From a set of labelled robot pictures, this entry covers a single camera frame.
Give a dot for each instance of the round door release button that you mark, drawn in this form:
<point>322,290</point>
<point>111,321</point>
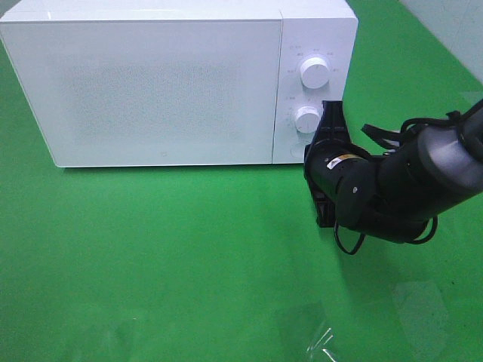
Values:
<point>298,150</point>

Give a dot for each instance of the white dial knob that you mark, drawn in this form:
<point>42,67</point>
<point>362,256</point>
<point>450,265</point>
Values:
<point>306,119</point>
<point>314,72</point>

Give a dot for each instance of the white microwave oven body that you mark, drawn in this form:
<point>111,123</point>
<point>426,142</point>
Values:
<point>308,28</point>

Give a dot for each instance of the green table mat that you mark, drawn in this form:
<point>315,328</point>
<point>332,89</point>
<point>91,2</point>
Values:
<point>212,264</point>

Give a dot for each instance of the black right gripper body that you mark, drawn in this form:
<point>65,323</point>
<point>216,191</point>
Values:
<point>328,164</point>

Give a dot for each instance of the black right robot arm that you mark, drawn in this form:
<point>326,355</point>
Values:
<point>429,166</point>

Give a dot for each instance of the white microwave door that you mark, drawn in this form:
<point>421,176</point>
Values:
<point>141,93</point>

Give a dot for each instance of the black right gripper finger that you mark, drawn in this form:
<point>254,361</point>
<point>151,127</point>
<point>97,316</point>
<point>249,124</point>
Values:
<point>332,119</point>
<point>325,209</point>

